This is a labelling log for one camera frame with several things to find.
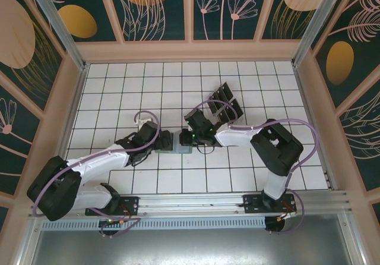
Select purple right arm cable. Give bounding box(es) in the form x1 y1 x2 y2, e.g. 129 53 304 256
189 99 325 236

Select clear acrylic card stand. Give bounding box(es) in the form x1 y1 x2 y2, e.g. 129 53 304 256
205 82 245 125

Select green blue card holder wallet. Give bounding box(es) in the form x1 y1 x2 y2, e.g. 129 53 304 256
154 130 194 156

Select aluminium mounting rail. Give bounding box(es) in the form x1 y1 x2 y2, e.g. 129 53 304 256
28 190 352 219

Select grey metal sheet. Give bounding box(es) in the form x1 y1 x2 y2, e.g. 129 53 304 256
17 213 365 265

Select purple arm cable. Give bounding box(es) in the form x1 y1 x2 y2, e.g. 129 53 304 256
189 99 325 236
31 110 163 238

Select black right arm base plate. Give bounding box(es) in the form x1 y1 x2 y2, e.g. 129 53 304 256
243 193 297 216

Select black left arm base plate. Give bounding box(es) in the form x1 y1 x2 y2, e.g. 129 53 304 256
85 195 140 216

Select aluminium frame post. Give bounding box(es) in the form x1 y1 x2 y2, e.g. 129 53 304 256
292 0 349 67
24 0 90 71

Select grey slotted cable duct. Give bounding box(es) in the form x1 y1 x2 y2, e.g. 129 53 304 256
40 216 267 231

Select thin black wire loop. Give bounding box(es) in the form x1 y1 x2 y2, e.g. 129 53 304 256
195 144 217 156

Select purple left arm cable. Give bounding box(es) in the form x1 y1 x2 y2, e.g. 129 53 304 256
31 110 163 238

